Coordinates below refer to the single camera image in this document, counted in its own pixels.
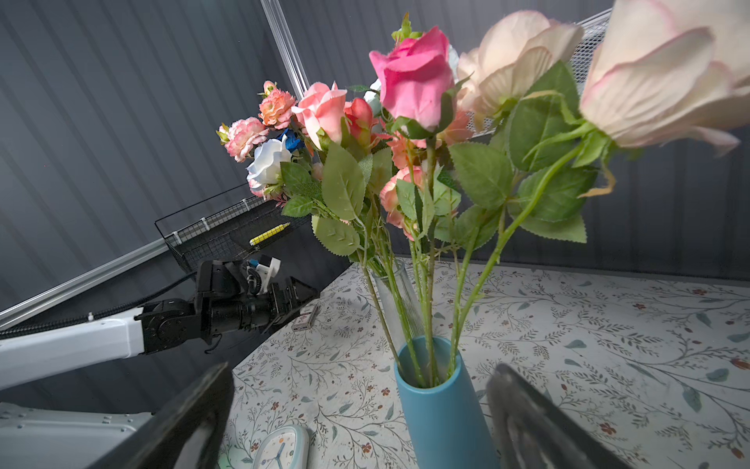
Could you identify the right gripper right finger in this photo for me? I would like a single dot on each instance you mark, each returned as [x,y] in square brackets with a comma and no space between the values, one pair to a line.
[534,433]

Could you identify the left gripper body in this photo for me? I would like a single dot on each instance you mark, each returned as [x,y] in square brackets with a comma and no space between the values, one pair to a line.
[225,304]

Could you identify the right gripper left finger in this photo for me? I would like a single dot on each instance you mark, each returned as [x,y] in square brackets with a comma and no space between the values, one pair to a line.
[187,433]

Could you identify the teal ceramic vase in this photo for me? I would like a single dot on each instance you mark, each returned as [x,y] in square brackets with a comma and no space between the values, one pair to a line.
[446,424]

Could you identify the white blue rose stem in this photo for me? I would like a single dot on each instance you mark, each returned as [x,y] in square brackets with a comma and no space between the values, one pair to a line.
[265,170]

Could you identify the pink peony spray stem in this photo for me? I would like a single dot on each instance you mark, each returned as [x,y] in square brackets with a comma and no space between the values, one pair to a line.
[242,137]

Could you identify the clear ribbed glass vase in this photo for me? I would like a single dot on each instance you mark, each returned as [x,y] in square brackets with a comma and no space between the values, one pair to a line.
[399,301]

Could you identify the pink carnation spray stem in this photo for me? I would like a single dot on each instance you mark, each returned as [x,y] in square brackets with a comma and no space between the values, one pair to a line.
[429,201]

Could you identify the coral pink rose stem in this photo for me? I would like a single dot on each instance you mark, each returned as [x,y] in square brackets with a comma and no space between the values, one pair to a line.
[380,210]

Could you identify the pale cream rose stem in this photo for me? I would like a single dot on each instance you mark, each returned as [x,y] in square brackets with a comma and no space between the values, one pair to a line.
[530,175]

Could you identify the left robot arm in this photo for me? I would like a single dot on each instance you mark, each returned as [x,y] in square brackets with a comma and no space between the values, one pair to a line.
[52,439]

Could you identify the yellow marker in basket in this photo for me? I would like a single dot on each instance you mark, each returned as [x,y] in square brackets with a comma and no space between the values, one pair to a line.
[267,235]

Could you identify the small round alarm clock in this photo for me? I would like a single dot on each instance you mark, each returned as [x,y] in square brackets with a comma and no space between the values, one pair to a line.
[285,448]

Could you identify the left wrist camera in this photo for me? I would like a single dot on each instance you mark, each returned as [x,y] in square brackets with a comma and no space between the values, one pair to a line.
[260,272]

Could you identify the black wire basket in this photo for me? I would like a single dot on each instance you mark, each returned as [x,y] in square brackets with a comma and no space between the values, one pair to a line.
[220,227]

